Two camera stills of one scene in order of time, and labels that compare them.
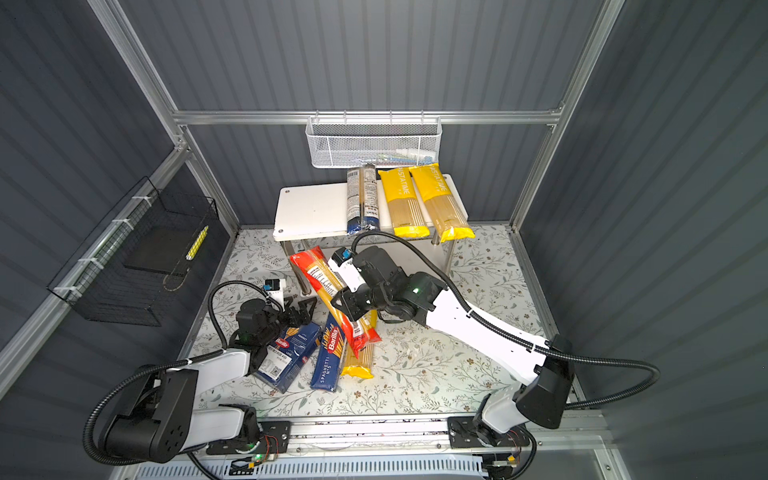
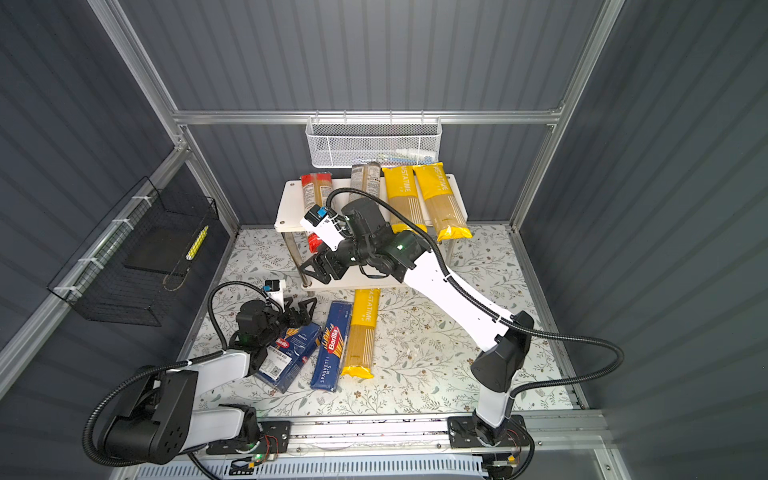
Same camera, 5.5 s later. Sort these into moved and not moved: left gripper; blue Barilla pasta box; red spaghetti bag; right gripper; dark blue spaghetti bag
Moved: right gripper; red spaghetti bag
Not moved: left gripper; blue Barilla pasta box; dark blue spaghetti bag
